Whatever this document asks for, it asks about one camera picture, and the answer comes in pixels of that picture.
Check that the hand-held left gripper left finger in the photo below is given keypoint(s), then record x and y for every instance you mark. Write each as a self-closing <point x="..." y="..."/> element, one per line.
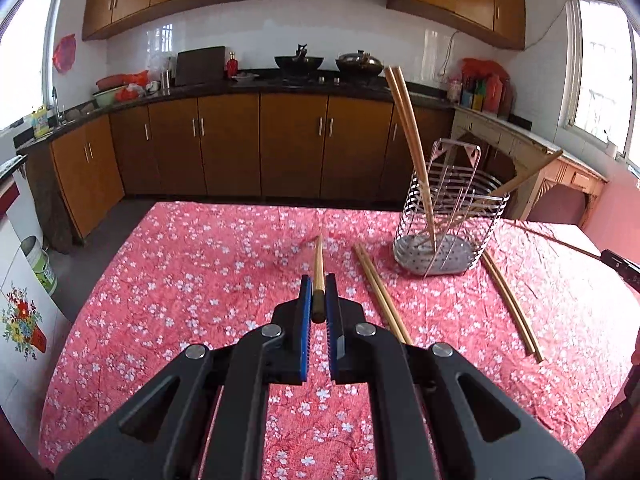
<point x="305" y="330"/>

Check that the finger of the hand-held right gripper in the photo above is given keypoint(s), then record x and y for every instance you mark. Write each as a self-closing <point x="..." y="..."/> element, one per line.
<point x="622" y="267"/>

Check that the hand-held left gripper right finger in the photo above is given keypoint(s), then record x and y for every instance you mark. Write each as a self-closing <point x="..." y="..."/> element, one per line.
<point x="332" y="330"/>

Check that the wooden chopstick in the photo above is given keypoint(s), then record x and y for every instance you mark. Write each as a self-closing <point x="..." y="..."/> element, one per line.
<point x="514" y="305"/>
<point x="386" y="294"/>
<point x="555" y="240"/>
<point x="507" y="305"/>
<point x="414" y="122"/>
<point x="530" y="171"/>
<point x="404" y="125"/>
<point x="377" y="292"/>
<point x="318" y="275"/>

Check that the red floral tablecloth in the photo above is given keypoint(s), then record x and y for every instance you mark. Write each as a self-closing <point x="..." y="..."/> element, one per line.
<point x="200" y="285"/>

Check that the large barred window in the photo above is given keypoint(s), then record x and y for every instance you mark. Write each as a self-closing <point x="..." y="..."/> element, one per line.
<point x="600" y="85"/>

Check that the cream wooden side table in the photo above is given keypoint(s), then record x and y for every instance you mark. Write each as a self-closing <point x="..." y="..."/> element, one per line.
<point x="500" y="130"/>

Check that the brown base cabinets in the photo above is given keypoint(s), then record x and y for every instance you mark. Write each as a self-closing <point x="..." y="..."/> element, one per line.
<point x="225" y="145"/>

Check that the group of condiment bottles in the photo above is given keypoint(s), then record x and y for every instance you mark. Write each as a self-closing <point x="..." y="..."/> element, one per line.
<point x="480" y="95"/>

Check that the black kitchen countertop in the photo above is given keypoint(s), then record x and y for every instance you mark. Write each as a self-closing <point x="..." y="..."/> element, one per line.
<point x="280" y="87"/>

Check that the large red plastic bag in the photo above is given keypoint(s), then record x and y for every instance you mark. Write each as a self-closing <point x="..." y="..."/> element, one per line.
<point x="480" y="66"/>

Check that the black gas stove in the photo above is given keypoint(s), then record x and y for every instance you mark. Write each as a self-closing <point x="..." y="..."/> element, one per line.
<point x="325" y="80"/>

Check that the small plate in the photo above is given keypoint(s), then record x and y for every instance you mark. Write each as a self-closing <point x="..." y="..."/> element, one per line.
<point x="246" y="77"/>

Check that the black wok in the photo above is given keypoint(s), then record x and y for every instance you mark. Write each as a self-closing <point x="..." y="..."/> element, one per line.
<point x="298" y="64"/>

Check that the black pot with lid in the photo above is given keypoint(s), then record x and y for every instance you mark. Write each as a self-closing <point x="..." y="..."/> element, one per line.
<point x="359" y="64"/>

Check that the green and white bucket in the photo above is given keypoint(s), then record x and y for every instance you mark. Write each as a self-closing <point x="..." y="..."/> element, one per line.
<point x="40" y="267"/>

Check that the red bottle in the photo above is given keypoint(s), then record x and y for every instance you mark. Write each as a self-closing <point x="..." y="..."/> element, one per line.
<point x="233" y="66"/>

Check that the dark rectangular board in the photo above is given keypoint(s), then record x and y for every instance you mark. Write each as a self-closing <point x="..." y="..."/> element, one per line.
<point x="200" y="65"/>

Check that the steel cup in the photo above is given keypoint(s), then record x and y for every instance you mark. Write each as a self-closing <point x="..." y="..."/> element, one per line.
<point x="166" y="80"/>

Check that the white cabinet with floral sticker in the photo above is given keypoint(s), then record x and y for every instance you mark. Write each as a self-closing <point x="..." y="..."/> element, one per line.
<point x="20" y="270"/>

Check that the white plastic bag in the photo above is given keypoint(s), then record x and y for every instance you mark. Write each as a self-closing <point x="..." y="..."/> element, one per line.
<point x="161" y="66"/>

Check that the green basin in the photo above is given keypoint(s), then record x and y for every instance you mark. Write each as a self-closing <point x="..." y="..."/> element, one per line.
<point x="106" y="97"/>

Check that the red basin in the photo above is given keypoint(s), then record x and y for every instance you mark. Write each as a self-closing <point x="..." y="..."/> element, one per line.
<point x="111" y="81"/>

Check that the yellow detergent bottle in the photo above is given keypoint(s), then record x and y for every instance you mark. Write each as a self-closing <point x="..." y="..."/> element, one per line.
<point x="40" y="124"/>

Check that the metal faucet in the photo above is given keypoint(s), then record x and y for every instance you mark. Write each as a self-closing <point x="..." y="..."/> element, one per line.
<point x="56" y="102"/>

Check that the red bag on wall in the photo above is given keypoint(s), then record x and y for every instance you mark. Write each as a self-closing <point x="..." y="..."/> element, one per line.
<point x="64" y="54"/>

